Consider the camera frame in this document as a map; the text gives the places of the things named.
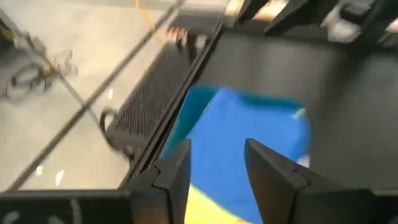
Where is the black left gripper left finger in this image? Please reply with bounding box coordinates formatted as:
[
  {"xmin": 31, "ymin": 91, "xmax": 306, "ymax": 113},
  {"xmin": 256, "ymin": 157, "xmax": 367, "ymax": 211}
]
[{"xmin": 0, "ymin": 139, "xmax": 192, "ymax": 224}]

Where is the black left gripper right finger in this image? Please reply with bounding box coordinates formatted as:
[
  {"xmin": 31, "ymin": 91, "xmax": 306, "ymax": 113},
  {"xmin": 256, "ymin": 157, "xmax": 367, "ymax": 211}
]
[{"xmin": 244, "ymin": 138, "xmax": 398, "ymax": 224}]

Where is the blue microfiber towel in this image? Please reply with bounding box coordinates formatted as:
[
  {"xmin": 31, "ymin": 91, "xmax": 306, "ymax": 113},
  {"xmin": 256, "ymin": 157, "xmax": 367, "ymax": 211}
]
[{"xmin": 185, "ymin": 88, "xmax": 312, "ymax": 224}]

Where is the black perforated computer case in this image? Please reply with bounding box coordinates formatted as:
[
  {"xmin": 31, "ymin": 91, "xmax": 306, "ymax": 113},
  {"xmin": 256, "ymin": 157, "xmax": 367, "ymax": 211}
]
[{"xmin": 104, "ymin": 14, "xmax": 223, "ymax": 156}]

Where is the blue plastic bin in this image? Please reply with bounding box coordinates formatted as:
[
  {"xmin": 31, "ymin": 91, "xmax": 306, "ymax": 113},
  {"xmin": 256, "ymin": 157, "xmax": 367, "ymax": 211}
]
[{"xmin": 159, "ymin": 84, "xmax": 308, "ymax": 161}]

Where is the black hanging cable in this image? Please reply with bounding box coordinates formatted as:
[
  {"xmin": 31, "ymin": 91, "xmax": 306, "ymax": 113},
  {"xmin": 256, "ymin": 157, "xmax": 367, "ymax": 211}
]
[{"xmin": 57, "ymin": 71, "xmax": 136, "ymax": 161}]

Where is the black metal table frame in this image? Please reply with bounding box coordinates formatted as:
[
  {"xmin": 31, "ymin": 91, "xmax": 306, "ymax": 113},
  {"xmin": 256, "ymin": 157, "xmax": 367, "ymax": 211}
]
[{"xmin": 118, "ymin": 20, "xmax": 398, "ymax": 191}]

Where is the black floor cable bundle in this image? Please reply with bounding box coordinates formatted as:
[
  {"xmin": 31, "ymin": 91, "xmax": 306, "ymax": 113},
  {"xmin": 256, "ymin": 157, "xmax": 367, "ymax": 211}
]
[{"xmin": 0, "ymin": 29, "xmax": 79, "ymax": 102}]

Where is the yellow hanging cable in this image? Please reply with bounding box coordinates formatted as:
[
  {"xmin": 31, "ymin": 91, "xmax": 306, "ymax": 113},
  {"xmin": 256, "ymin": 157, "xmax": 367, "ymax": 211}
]
[{"xmin": 134, "ymin": 0, "xmax": 167, "ymax": 43}]

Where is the black diagonal frame strut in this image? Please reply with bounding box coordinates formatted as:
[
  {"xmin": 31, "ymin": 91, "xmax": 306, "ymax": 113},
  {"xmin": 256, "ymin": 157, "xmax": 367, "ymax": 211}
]
[{"xmin": 238, "ymin": 0, "xmax": 271, "ymax": 24}]

